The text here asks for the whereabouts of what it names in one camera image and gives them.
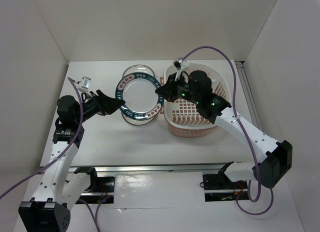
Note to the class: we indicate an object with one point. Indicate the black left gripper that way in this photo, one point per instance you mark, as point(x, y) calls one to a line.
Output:
point(105, 104)

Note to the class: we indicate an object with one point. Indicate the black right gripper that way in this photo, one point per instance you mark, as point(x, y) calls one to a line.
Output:
point(167, 91)

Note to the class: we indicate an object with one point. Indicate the orange sunburst plate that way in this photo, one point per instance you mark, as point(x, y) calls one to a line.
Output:
point(137, 118)

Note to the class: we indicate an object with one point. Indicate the green rimmed white plate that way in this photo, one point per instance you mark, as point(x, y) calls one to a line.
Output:
point(138, 92)

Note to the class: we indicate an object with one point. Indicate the plate with red characters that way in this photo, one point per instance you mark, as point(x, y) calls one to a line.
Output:
point(138, 68)

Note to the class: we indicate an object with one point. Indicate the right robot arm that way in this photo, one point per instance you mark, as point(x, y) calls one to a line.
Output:
point(271, 159)

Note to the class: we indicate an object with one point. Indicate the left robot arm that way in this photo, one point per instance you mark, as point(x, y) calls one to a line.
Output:
point(49, 209)

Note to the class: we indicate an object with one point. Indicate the white pink dish rack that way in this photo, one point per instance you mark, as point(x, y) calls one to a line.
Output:
point(181, 116)

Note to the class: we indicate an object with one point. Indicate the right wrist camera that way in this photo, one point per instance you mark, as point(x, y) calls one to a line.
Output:
point(181, 65)

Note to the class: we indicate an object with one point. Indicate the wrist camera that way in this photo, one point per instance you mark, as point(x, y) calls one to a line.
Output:
point(181, 65)
point(83, 84)

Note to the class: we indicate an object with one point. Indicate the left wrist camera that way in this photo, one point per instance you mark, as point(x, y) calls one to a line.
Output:
point(83, 84)

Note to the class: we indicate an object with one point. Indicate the aluminium side rail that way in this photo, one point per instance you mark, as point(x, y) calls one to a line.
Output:
point(248, 94)

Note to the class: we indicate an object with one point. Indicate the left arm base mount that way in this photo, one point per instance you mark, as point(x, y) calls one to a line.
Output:
point(101, 188)

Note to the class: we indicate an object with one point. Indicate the aluminium front rail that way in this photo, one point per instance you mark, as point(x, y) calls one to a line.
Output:
point(159, 168)

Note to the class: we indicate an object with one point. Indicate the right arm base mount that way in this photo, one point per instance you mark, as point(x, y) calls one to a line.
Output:
point(218, 187)

